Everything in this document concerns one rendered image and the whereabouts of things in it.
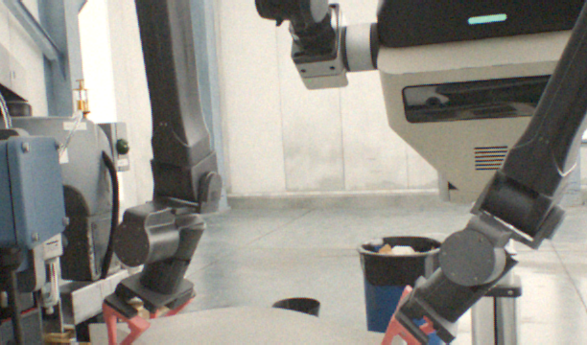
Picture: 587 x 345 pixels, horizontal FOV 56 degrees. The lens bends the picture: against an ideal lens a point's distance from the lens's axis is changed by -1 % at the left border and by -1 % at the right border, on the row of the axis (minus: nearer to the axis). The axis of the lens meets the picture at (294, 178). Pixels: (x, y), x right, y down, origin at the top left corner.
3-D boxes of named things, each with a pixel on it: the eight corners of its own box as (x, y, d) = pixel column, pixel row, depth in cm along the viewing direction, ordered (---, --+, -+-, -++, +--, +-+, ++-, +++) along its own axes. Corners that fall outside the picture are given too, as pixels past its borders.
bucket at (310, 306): (329, 338, 343) (326, 297, 340) (315, 358, 315) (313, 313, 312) (283, 335, 352) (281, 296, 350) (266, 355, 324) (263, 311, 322)
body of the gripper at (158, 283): (113, 292, 74) (132, 244, 72) (155, 272, 83) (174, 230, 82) (152, 317, 72) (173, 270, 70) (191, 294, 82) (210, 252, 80)
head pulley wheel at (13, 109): (46, 119, 87) (44, 103, 87) (-1, 119, 79) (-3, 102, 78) (2, 123, 90) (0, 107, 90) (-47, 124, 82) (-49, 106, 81)
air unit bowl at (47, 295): (65, 302, 77) (60, 259, 77) (49, 309, 75) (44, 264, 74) (48, 301, 78) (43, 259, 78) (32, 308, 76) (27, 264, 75)
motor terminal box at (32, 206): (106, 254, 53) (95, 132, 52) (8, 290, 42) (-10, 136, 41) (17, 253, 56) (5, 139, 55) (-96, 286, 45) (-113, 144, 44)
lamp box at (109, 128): (130, 171, 102) (126, 121, 101) (115, 172, 98) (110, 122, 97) (97, 172, 104) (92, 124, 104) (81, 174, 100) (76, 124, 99)
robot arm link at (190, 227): (217, 219, 76) (185, 199, 78) (186, 225, 70) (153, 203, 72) (198, 262, 78) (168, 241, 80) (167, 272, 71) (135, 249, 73)
